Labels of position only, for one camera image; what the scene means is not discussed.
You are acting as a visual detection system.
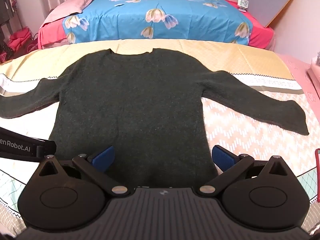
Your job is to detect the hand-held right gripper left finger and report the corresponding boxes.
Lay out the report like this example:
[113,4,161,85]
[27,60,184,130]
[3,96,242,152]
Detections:
[37,145,128,197]

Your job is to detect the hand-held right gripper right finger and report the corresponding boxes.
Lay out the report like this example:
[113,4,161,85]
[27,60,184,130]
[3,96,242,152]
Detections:
[199,145,288,197]

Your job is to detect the dark green sweater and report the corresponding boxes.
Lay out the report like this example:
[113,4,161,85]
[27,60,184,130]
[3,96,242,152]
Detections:
[0,48,309,188]

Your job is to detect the red clothes pile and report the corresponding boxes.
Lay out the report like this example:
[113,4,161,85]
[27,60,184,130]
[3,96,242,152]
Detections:
[7,27,33,53]

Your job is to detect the hanging dark clothes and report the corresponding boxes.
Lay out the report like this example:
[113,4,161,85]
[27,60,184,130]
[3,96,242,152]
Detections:
[0,0,18,27]

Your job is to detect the red flat object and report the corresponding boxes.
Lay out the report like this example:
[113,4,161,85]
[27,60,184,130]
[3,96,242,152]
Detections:
[314,149,320,203]

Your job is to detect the yellow patterned bed sheet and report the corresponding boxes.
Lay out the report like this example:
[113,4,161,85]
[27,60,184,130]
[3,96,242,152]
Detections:
[0,39,320,240]

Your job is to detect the pink printed sheet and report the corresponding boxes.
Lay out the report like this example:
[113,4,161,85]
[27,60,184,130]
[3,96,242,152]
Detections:
[275,52,320,130]

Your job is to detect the blue floral quilt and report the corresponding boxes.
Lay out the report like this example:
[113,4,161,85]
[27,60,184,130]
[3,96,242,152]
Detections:
[61,0,254,47]

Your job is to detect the pink blanket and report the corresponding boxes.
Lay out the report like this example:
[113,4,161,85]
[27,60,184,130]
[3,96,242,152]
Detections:
[39,0,100,29]

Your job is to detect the white digital clock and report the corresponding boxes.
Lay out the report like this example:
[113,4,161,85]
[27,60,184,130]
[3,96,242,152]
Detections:
[236,0,249,12]

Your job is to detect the grey board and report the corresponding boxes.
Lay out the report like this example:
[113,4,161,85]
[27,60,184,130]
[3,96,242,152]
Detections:
[241,0,303,28]

